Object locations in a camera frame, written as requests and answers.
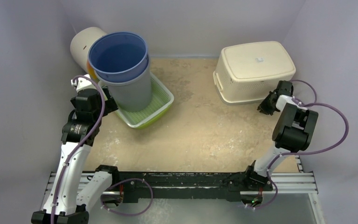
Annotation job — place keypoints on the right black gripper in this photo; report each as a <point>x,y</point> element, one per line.
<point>267,105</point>

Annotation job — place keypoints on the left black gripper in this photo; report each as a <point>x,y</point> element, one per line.
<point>111,105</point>

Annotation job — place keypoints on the grey plastic bucket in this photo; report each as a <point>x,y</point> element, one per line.
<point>131,96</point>

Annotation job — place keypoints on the cream plastic basket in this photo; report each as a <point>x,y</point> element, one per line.
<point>246,73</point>

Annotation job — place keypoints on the blue plastic bucket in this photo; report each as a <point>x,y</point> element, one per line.
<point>119,57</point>

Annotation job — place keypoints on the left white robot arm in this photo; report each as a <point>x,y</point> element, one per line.
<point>66,204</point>

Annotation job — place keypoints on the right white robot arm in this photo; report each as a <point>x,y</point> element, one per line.
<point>292,133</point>

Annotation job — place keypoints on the white cylindrical drawer cabinet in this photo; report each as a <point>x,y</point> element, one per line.
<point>80,46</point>

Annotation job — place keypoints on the green plastic tray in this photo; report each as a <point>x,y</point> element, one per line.
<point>142,123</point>

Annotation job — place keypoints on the white perforated tray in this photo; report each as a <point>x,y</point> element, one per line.
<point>154,99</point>

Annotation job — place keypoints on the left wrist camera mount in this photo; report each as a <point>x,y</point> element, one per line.
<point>82,83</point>

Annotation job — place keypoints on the aluminium frame rail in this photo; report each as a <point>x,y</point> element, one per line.
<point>299,182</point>

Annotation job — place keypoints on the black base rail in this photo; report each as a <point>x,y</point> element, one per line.
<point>175,185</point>

